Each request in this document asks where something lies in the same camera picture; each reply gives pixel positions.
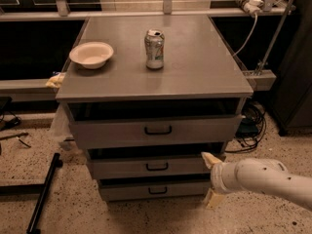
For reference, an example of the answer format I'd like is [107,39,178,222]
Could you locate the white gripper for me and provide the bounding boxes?
[201,152,241,209]

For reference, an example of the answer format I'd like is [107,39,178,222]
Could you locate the grey drawer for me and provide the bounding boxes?
[98,179,210,201]
[69,115,242,149]
[87,155,210,179]

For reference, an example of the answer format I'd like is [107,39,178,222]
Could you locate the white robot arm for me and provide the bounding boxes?
[201,152,312,211]

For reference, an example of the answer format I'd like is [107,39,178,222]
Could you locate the grey bottom drawer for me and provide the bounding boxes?
[98,179,210,201]

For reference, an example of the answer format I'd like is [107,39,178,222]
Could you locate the grey top drawer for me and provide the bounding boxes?
[69,115,242,149]

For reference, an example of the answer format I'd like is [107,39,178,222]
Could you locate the grey drawer cabinet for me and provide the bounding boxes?
[57,16,253,201]

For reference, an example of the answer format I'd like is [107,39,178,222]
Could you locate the dark cabinet at right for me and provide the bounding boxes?
[268,0,312,137]

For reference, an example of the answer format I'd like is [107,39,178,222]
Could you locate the silver green soda can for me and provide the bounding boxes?
[144,29,165,69]

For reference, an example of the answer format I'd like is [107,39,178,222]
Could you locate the black metal stand bar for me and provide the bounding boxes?
[26,153,62,234]

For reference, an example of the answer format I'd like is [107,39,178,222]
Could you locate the clear plastic bag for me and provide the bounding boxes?
[49,105,76,151]

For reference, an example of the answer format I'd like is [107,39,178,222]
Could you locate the white paper bowl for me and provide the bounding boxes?
[69,42,114,69]

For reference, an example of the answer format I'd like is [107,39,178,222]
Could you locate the white power strip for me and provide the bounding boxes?
[234,0,263,17]

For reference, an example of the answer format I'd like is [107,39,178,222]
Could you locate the yellow sponge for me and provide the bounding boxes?
[46,73,65,89]

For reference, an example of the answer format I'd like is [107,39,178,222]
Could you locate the black cable bundle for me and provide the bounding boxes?
[224,101,267,154]

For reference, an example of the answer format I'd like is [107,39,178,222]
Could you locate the metal rail frame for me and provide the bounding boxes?
[0,0,301,103]

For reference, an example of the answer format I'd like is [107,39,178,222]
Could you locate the white power cable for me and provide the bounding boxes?
[231,13,259,59]

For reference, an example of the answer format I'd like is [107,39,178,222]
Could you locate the black cables on left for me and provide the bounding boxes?
[0,96,32,149]

